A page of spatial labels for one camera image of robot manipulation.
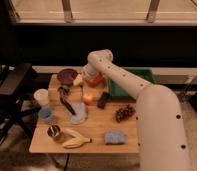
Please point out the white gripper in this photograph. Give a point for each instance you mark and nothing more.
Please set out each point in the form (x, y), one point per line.
(88, 73)

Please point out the silver fork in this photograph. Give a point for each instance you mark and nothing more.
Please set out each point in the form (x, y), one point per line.
(82, 90)

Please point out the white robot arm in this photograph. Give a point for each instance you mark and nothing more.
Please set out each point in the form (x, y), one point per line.
(160, 128)

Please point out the clear plastic cup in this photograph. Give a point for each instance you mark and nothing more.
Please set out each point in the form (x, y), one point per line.
(80, 113)

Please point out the white cup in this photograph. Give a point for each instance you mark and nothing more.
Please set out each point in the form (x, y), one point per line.
(41, 96)

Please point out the blue plastic cup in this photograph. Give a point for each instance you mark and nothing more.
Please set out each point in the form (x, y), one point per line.
(46, 115)

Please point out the purple bowl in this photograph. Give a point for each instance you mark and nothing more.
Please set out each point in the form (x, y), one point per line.
(67, 76)

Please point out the red bowl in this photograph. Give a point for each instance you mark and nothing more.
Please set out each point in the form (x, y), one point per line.
(95, 81)

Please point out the apple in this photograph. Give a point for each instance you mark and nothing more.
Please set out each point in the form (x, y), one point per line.
(88, 99)

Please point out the black rectangular block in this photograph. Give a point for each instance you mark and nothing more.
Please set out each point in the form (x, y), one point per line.
(102, 100)

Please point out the wooden folding table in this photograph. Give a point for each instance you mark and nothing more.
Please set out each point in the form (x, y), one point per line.
(98, 122)

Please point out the bunch of dark grapes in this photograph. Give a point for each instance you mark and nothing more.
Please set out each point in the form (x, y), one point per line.
(124, 113)

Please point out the brown tin can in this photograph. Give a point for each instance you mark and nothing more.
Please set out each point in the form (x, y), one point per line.
(54, 132)

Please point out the yellow banana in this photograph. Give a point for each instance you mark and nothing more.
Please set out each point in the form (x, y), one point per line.
(77, 139)

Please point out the blue sponge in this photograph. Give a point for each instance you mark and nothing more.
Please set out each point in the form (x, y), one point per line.
(114, 137)

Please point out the black office chair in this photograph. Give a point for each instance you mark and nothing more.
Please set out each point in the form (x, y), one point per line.
(13, 91)

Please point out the black handled brush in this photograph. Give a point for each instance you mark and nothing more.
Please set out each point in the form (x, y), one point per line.
(63, 92)

